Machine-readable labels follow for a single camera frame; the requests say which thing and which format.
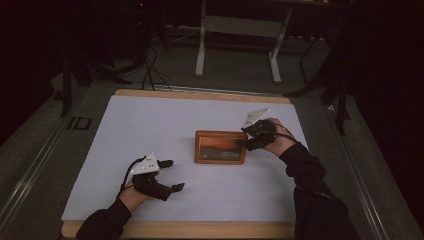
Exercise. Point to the metal floor rail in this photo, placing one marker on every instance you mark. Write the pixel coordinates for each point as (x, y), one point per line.
(30, 175)
(360, 173)

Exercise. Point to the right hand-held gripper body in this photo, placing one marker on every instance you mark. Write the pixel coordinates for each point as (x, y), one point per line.
(261, 133)

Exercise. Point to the person's right hand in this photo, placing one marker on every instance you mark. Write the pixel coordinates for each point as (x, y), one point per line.
(281, 141)

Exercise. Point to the black stand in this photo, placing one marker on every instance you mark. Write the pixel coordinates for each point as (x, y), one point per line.
(66, 86)
(340, 100)

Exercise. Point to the white table sheet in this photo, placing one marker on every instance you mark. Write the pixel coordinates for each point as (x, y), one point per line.
(133, 133)

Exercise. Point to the white metal desk frame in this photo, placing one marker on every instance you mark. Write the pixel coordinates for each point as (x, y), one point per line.
(240, 26)

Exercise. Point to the wooden picture frame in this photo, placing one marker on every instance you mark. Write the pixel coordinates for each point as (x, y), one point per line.
(220, 148)

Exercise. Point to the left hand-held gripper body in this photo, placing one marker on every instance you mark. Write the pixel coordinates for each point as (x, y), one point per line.
(146, 166)

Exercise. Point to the person's left hand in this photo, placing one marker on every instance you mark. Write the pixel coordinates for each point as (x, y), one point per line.
(131, 198)

